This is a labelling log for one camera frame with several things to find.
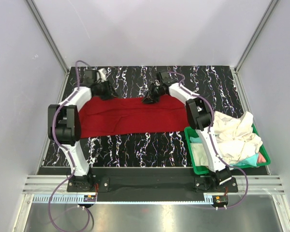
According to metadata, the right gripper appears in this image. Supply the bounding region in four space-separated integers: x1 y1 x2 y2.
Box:
142 83 164 105

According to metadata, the red t shirt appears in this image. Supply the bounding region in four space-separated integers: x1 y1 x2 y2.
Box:
79 95 189 139

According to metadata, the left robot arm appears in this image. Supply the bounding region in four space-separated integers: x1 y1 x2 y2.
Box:
48 68 117 192

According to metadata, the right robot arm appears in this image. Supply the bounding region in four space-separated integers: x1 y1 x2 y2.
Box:
142 72 232 192

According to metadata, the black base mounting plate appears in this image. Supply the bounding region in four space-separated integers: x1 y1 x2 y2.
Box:
66 167 238 203

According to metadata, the green plastic bin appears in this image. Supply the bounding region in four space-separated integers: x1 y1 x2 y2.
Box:
184 127 271 175

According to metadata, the cream white t shirt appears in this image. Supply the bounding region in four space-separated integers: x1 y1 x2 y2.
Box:
190 110 263 167

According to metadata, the left controller box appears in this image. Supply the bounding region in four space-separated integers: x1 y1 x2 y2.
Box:
83 194 97 203

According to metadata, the controller box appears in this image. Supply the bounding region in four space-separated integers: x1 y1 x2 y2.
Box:
214 195 229 205
83 194 97 203

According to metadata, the teal t shirt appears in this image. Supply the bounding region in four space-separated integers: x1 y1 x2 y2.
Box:
189 137 262 167

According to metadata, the right controller box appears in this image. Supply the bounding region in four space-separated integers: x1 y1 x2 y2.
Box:
214 195 229 205

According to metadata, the pink t shirt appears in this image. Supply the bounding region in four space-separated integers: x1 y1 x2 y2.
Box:
256 152 266 165

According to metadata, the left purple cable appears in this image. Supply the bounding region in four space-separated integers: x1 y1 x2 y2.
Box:
47 59 95 230

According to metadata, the left aluminium frame post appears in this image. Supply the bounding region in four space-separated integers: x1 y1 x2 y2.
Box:
24 0 70 75

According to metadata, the aluminium frame post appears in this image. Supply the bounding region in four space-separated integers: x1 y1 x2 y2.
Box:
24 0 70 75
234 0 280 73

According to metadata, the grey slotted cable duct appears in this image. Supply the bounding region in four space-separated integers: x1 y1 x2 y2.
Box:
32 194 215 205

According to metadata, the aluminium front rail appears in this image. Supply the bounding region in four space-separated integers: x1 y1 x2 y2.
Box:
22 175 284 195

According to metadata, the right aluminium frame post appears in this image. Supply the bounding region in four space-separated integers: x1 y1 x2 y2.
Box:
234 0 280 73

